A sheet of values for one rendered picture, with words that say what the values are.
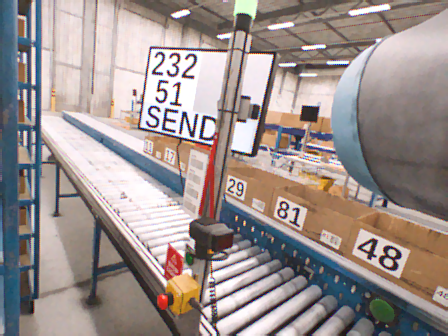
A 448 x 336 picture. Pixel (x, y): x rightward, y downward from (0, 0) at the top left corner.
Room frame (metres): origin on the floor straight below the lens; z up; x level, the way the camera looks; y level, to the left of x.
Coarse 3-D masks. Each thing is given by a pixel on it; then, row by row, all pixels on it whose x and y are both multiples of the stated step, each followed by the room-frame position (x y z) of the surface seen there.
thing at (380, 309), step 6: (372, 300) 0.76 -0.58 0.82; (378, 300) 0.75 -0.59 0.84; (372, 306) 0.75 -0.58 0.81; (378, 306) 0.74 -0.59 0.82; (384, 306) 0.73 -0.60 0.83; (390, 306) 0.73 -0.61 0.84; (372, 312) 0.75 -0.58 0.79; (378, 312) 0.74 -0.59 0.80; (384, 312) 0.73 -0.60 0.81; (390, 312) 0.72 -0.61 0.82; (378, 318) 0.73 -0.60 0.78; (384, 318) 0.72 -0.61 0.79; (390, 318) 0.71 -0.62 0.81
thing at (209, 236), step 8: (192, 224) 0.58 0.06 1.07; (200, 224) 0.56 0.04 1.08; (208, 224) 0.56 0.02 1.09; (216, 224) 0.57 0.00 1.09; (192, 232) 0.57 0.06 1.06; (200, 232) 0.55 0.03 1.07; (208, 232) 0.53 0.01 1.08; (216, 232) 0.53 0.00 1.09; (224, 232) 0.54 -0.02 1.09; (232, 232) 0.55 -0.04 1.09; (200, 240) 0.54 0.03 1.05; (208, 240) 0.52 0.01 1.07; (216, 240) 0.51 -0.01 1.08; (224, 240) 0.53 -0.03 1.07; (232, 240) 0.54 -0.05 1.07; (200, 248) 0.56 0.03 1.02; (208, 248) 0.53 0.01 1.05; (216, 248) 0.51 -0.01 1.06; (224, 248) 0.53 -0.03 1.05; (192, 256) 0.58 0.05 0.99; (200, 256) 0.56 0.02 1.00; (208, 256) 0.56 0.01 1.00
